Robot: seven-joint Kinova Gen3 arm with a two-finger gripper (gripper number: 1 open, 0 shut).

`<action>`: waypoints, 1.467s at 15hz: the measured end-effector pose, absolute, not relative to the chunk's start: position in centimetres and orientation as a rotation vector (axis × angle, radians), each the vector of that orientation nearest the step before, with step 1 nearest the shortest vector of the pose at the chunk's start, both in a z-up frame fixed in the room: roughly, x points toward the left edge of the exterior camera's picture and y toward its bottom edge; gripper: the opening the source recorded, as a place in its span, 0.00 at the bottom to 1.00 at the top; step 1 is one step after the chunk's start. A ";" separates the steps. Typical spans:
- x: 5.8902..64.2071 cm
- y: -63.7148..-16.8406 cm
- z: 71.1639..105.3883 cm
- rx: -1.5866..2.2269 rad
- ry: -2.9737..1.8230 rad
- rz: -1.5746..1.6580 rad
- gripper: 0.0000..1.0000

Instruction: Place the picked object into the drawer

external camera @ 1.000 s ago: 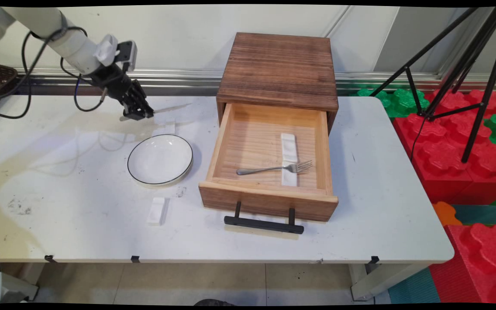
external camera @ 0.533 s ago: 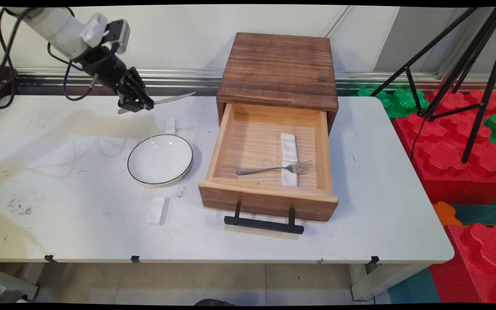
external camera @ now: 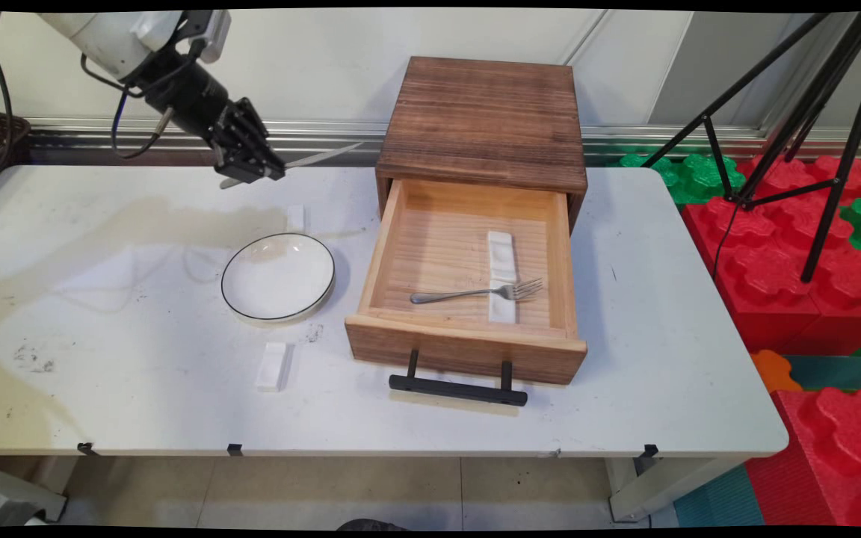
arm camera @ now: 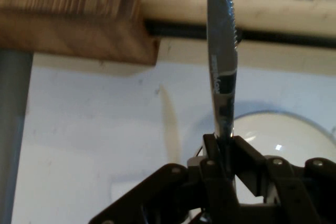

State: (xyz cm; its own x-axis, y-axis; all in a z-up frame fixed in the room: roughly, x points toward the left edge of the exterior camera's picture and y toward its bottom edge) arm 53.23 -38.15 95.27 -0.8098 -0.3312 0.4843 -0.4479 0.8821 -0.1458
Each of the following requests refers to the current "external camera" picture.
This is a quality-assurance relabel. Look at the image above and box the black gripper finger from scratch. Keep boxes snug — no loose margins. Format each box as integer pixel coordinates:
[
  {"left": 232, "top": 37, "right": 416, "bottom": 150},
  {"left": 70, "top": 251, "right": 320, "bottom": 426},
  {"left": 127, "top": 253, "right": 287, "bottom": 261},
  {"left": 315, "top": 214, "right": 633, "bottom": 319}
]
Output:
[
  {"left": 212, "top": 123, "right": 268, "bottom": 185},
  {"left": 227, "top": 96, "right": 286, "bottom": 178}
]

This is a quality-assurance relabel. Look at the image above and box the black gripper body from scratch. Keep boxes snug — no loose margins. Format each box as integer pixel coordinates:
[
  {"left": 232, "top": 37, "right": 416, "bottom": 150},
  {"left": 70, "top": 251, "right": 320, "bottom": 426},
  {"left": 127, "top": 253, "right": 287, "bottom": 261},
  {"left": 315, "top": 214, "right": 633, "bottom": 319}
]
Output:
[{"left": 134, "top": 51, "right": 235, "bottom": 140}]

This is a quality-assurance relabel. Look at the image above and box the silver serrated table knife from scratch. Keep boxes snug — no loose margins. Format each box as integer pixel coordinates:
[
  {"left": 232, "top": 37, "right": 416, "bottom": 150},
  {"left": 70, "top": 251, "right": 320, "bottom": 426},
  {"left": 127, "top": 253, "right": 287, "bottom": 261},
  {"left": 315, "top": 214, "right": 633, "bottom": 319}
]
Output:
[{"left": 219, "top": 141, "right": 363, "bottom": 191}]

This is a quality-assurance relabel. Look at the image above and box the white plate with dark rim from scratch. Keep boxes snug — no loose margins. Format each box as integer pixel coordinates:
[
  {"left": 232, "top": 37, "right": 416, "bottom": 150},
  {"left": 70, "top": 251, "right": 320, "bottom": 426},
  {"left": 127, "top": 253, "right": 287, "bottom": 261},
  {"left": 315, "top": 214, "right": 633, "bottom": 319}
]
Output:
[{"left": 220, "top": 232, "right": 337, "bottom": 324}]

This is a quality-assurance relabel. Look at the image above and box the dark wooden cabinet box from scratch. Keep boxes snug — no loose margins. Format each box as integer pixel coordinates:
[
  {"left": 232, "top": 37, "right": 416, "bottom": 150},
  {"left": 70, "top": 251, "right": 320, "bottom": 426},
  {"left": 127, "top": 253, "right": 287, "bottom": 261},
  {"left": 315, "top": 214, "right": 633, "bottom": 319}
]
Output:
[{"left": 374, "top": 56, "right": 589, "bottom": 234}]

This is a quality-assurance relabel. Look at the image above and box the silver fork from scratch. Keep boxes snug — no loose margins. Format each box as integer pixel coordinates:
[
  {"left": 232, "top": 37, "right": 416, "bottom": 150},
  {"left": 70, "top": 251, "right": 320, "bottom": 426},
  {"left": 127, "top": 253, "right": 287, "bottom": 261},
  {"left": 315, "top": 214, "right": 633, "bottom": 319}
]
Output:
[{"left": 410, "top": 277, "right": 546, "bottom": 306}]

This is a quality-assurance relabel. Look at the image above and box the large red foam block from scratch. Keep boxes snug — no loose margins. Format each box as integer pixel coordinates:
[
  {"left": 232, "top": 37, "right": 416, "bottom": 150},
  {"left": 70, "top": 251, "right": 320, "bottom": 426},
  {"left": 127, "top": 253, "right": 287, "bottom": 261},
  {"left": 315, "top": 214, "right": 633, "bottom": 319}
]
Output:
[{"left": 680, "top": 155, "right": 861, "bottom": 356}]

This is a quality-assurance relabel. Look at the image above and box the orange foam block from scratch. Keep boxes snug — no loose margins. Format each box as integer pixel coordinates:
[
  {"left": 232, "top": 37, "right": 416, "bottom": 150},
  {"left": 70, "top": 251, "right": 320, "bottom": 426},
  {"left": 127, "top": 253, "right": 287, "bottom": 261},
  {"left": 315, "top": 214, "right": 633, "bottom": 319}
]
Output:
[{"left": 750, "top": 349, "right": 804, "bottom": 395}]

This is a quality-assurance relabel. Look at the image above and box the black tripod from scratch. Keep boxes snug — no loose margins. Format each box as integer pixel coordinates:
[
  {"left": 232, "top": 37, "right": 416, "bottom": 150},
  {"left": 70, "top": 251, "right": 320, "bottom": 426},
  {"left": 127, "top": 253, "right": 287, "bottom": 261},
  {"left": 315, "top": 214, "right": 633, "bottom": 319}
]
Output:
[{"left": 640, "top": 10, "right": 861, "bottom": 284}]

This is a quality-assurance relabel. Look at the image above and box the teal foam mat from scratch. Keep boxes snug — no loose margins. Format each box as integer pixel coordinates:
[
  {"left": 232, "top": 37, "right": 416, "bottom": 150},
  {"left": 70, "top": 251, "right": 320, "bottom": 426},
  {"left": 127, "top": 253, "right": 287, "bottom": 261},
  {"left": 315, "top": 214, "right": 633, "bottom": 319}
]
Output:
[{"left": 673, "top": 463, "right": 765, "bottom": 528}]

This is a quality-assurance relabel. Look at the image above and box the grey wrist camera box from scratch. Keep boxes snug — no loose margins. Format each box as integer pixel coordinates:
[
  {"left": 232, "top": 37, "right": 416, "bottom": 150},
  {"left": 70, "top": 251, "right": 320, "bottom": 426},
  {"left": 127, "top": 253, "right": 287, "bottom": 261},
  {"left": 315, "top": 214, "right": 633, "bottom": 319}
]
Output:
[{"left": 176, "top": 10, "right": 232, "bottom": 65}]

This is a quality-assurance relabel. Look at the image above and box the black robot wrist cable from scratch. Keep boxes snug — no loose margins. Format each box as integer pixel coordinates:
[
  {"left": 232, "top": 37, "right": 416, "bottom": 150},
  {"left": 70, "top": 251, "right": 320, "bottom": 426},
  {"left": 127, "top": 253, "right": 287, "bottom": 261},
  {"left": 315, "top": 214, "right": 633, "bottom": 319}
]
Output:
[{"left": 80, "top": 52, "right": 177, "bottom": 160}]

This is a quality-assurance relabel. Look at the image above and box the wooden drawer with black handle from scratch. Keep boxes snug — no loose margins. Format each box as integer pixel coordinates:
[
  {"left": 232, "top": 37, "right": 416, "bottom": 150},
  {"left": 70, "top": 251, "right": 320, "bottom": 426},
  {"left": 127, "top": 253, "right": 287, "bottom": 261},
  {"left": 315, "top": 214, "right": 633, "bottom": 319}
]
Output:
[{"left": 344, "top": 178, "right": 589, "bottom": 409}]

